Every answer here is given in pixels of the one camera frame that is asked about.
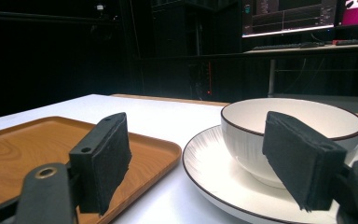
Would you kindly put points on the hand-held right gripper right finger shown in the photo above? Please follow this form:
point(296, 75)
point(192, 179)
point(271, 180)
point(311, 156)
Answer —
point(298, 161)

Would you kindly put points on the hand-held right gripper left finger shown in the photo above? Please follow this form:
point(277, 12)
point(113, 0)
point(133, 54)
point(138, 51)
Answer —
point(104, 161)

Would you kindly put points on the white bowl with dark rim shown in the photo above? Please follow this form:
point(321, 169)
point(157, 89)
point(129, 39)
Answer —
point(292, 118)

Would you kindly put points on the wooden tray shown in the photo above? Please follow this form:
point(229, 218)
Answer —
point(24, 149)

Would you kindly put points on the white plate with dark rim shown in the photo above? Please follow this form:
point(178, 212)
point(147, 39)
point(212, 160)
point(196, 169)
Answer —
point(217, 161)

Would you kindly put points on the desk with metal leg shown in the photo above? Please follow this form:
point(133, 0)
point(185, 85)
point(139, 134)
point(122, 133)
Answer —
point(307, 49)

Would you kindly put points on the black keyboard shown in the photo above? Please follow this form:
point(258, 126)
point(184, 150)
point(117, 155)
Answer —
point(279, 46)
point(355, 41)

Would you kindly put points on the computer monitor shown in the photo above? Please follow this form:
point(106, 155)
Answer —
point(289, 15)

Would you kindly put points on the metal stand bar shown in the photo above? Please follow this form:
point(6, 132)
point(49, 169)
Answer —
point(43, 16)

